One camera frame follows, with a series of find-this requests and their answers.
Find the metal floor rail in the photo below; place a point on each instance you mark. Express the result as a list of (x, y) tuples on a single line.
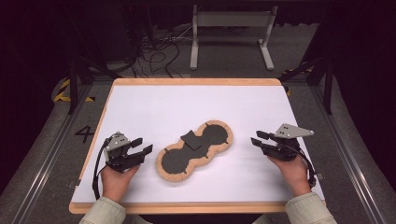
[(46, 161), (351, 161)]

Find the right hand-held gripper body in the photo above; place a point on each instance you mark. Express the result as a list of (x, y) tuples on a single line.
[(285, 146)]

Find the white metal stand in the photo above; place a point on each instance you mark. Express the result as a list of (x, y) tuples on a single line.
[(232, 19)]

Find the black tripod stand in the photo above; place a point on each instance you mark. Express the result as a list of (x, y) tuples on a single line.
[(327, 81), (74, 77)]

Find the small metal table clip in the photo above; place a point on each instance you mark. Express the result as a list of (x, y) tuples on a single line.
[(73, 183), (320, 176)]

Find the person's right hand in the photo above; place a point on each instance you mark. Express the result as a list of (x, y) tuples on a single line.
[(292, 175)]

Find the white table sheet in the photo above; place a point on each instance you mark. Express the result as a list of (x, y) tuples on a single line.
[(186, 105)]

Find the person's left hand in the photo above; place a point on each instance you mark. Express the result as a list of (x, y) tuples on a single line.
[(115, 183)]

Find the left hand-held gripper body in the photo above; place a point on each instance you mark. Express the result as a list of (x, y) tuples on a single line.
[(116, 149)]

